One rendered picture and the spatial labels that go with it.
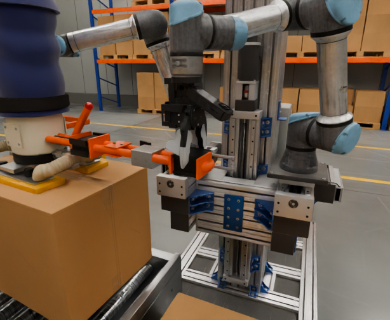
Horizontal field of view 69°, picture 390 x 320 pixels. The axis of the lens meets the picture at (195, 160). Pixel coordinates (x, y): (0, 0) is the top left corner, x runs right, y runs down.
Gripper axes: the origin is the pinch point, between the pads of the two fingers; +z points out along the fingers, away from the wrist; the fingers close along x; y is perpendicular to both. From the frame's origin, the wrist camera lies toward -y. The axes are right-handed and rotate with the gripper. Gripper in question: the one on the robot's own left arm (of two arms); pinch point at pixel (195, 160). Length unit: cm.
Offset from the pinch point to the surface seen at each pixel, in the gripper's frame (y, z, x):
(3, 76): 57, -20, 10
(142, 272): 40, 67, -24
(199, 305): 9, 67, -20
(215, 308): 3, 67, -21
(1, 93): 59, -15, 10
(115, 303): 38, 67, -5
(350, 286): -52, 122, -131
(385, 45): -88, -65, -730
